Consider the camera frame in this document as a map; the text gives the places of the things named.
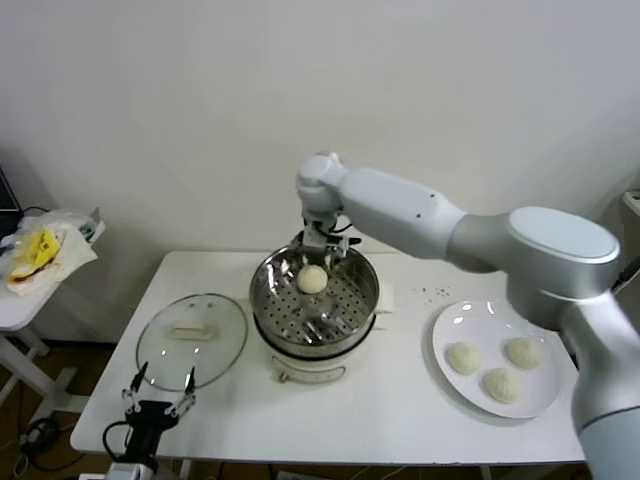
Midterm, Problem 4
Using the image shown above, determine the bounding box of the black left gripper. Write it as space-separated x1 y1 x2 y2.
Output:
121 362 197 464

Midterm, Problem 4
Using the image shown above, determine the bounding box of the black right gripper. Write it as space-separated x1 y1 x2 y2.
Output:
300 234 335 272

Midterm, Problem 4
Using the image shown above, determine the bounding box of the white steamed baozi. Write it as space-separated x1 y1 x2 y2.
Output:
505 336 544 371
482 367 524 404
446 342 484 376
296 264 330 295

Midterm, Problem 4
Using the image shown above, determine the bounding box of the round glass pot lid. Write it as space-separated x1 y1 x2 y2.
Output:
135 293 250 391

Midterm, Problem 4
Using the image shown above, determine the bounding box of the stainless steel steamer basket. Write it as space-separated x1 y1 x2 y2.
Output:
248 239 380 359

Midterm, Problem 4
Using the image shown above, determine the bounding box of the white electric cooker base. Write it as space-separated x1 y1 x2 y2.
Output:
234 272 396 386

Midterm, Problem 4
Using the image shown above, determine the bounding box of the dark crumbs scatter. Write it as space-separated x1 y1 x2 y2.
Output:
409 285 451 304

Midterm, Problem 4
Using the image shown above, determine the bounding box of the floor power strip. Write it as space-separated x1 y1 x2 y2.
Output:
19 419 59 454

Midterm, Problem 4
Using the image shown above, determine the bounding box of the white round plate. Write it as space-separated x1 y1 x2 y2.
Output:
431 299 564 419

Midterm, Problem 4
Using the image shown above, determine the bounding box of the white side table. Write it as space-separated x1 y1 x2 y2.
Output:
0 219 109 416

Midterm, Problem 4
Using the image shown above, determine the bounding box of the teal and white box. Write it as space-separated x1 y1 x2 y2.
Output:
77 208 107 246

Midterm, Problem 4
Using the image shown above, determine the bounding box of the plastic bag with yellow contents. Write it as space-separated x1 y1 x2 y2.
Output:
0 209 100 300

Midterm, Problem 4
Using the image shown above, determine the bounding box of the white shelf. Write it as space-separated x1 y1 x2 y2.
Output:
619 189 640 224

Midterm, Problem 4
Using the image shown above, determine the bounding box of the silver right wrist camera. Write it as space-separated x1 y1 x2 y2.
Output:
324 234 352 261

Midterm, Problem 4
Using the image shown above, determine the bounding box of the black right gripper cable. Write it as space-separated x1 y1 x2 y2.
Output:
329 219 362 247

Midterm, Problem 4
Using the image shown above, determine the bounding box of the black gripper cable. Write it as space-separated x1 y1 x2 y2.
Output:
102 421 132 459
329 219 362 247

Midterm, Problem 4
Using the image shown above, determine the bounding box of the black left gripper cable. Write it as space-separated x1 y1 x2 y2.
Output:
102 421 132 459

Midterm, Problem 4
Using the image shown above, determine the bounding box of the black and white power cable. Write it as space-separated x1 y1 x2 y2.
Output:
612 257 640 294

